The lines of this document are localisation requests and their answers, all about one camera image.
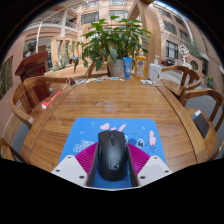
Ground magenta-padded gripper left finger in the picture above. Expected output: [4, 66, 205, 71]
[50, 142, 100, 188]

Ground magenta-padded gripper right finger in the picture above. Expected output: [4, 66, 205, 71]
[126, 142, 174, 188]

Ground black computer mouse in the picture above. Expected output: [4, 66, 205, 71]
[96, 129, 129, 182]

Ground blue cartoon mouse pad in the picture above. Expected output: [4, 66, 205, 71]
[59, 116, 167, 190]

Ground wooden armchair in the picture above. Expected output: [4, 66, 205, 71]
[159, 64, 204, 98]
[9, 75, 73, 130]
[178, 88, 224, 161]
[0, 137, 28, 164]

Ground black notebook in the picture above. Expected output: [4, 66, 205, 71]
[190, 109, 210, 139]

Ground white pump bottle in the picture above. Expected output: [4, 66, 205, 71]
[148, 54, 163, 84]

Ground blue squeeze tube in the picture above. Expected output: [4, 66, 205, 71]
[122, 56, 133, 81]

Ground yellow liquid bottle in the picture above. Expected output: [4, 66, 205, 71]
[134, 48, 148, 81]

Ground yellow flowering plant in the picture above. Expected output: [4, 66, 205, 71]
[206, 74, 215, 90]

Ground white outdoor sculpture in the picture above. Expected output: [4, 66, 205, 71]
[178, 43, 191, 64]

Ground green potted plant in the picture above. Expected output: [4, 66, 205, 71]
[73, 15, 152, 78]

